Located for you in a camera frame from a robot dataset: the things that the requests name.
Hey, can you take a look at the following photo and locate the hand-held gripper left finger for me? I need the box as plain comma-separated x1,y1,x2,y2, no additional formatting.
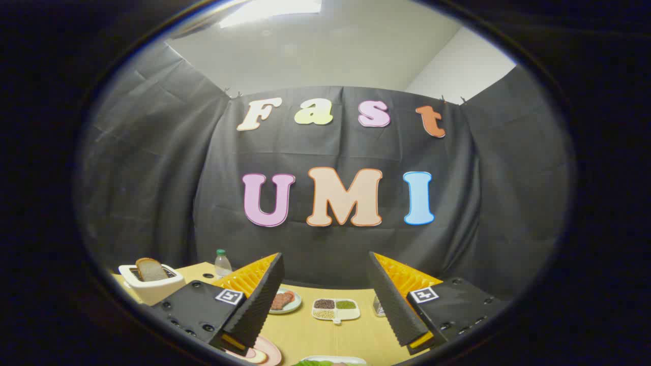
151,253,285,356

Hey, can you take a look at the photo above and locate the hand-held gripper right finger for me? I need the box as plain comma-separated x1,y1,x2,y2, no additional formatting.
366,251,509,355

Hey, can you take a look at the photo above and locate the pale green plate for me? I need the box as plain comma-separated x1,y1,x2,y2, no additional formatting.
269,288,302,315

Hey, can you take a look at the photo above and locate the white divided seasoning dish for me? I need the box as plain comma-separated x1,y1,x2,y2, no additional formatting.
311,298,361,325

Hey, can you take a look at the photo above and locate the pink plate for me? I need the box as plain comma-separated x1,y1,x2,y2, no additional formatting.
224,335,282,366

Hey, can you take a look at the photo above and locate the clear green-capped water bottle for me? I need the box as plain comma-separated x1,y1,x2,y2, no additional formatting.
214,249,233,279

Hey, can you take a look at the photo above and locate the white plate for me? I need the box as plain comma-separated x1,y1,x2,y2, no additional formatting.
300,355,367,366

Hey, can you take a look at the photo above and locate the white toaster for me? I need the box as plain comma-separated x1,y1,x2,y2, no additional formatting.
118,263,186,307

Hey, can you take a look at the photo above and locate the brown-crust bread slice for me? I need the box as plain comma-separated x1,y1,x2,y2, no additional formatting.
135,258,168,282

